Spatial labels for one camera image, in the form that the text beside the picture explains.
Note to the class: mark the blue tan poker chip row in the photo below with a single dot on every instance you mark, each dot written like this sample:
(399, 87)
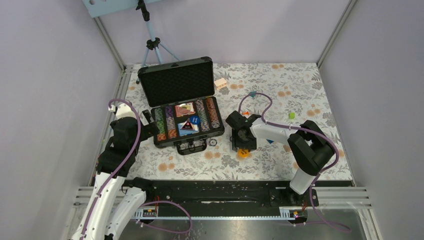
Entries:
(204, 124)

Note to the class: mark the black triangular all-in button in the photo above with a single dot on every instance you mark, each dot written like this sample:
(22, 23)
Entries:
(187, 126)

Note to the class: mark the orange black poker chip row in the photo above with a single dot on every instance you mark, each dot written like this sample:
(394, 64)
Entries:
(215, 123)

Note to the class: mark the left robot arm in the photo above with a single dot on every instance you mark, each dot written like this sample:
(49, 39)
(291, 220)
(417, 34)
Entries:
(101, 221)

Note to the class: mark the red playing card deck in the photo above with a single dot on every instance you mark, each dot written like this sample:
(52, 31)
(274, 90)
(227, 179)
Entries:
(189, 105)

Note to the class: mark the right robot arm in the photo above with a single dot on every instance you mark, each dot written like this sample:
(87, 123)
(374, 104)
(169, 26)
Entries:
(311, 149)

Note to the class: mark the loose poker chip near case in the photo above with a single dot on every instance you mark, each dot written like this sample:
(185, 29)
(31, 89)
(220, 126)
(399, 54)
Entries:
(213, 142)

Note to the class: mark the teal triangular block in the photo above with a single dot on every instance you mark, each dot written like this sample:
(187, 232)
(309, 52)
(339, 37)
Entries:
(252, 94)

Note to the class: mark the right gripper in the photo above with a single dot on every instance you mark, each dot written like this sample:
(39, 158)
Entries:
(237, 144)

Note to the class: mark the blue playing card deck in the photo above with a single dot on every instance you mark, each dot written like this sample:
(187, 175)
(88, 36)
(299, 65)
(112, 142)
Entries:
(182, 133)

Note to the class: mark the light blue tripod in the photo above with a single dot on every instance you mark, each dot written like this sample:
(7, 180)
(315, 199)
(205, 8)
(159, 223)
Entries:
(154, 43)

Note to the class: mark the purple poker chip row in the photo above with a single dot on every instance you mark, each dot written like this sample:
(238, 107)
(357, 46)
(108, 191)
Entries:
(171, 126)

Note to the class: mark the orange big blind button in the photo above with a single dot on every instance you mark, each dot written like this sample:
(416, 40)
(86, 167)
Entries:
(243, 153)

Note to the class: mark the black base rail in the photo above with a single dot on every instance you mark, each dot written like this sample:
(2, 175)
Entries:
(216, 198)

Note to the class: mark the black poker chip case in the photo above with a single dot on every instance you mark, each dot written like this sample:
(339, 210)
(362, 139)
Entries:
(176, 83)

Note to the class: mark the green small block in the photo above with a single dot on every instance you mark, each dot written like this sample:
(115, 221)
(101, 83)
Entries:
(292, 115)

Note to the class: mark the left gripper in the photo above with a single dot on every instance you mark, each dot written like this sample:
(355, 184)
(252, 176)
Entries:
(150, 130)

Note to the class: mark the beige toy block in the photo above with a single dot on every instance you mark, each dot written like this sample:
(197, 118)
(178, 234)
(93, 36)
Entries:
(220, 83)

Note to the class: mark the blue small blind button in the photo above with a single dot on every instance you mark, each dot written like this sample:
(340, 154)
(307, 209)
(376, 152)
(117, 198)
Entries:
(195, 120)

